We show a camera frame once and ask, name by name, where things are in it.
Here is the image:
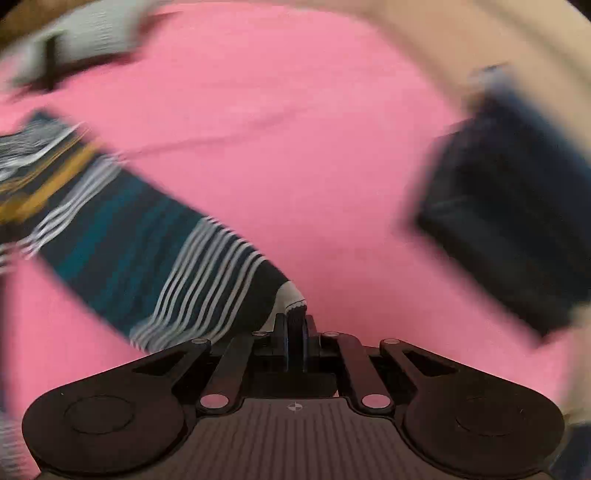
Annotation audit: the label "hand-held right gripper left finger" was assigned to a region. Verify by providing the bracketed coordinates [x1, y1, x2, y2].
[131, 314, 297, 414]

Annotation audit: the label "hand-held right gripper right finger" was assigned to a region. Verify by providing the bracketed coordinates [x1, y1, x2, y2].
[301, 314, 459, 414]

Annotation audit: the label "striped navy mustard sock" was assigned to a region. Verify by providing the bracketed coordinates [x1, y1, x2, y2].
[0, 108, 308, 355]

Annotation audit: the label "pink blanket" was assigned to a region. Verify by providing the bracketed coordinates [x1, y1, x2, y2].
[0, 4, 583, 477]

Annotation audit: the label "dark navy folded cloth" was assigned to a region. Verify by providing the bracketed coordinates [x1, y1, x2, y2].
[405, 64, 591, 339]

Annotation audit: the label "grey sock with black band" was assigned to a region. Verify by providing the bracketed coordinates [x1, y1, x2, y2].
[9, 0, 155, 92]

